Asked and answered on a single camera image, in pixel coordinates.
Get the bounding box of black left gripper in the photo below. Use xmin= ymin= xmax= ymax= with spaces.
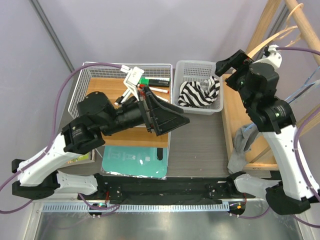
xmin=99 ymin=86 xmax=191 ymax=137

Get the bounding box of black white striped tank top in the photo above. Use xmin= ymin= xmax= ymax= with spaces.
xmin=177 ymin=76 xmax=221 ymax=108

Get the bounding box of blue wire hanger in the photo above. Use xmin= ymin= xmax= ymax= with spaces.
xmin=243 ymin=66 xmax=320 ymax=131

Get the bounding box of grey garment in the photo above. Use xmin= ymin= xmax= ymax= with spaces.
xmin=227 ymin=123 xmax=261 ymax=174

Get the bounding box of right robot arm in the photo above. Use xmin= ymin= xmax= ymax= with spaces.
xmin=215 ymin=46 xmax=320 ymax=215

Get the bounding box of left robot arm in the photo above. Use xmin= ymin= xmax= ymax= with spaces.
xmin=11 ymin=86 xmax=190 ymax=200

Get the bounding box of red cap marker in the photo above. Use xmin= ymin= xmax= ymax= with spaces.
xmin=148 ymin=86 xmax=169 ymax=94

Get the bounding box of green cap marker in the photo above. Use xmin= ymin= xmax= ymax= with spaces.
xmin=139 ymin=77 xmax=170 ymax=88

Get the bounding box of black white marker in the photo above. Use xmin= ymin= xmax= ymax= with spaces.
xmin=114 ymin=89 xmax=131 ymax=106

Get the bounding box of teal cutting board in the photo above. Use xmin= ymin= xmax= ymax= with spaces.
xmin=101 ymin=145 xmax=168 ymax=179

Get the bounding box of white plastic basket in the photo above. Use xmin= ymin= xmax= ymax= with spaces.
xmin=171 ymin=60 xmax=224 ymax=115

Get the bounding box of green paperback book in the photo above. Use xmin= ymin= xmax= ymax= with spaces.
xmin=66 ymin=151 xmax=96 ymax=166

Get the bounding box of wooden rack base tray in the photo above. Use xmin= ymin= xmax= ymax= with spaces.
xmin=221 ymin=74 xmax=278 ymax=171

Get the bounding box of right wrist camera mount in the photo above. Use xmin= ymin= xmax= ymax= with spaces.
xmin=255 ymin=44 xmax=282 ymax=70

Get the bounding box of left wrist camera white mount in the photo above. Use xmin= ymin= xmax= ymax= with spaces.
xmin=120 ymin=65 xmax=145 ymax=102

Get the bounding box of white wire basket shelf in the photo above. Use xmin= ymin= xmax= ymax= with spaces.
xmin=67 ymin=63 xmax=173 ymax=150

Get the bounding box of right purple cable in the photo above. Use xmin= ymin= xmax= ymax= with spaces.
xmin=237 ymin=46 xmax=320 ymax=228

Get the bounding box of wooden clothes rack frame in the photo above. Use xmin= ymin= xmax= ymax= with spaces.
xmin=234 ymin=0 xmax=320 ymax=163

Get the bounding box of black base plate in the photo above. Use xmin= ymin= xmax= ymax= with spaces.
xmin=83 ymin=175 xmax=280 ymax=205

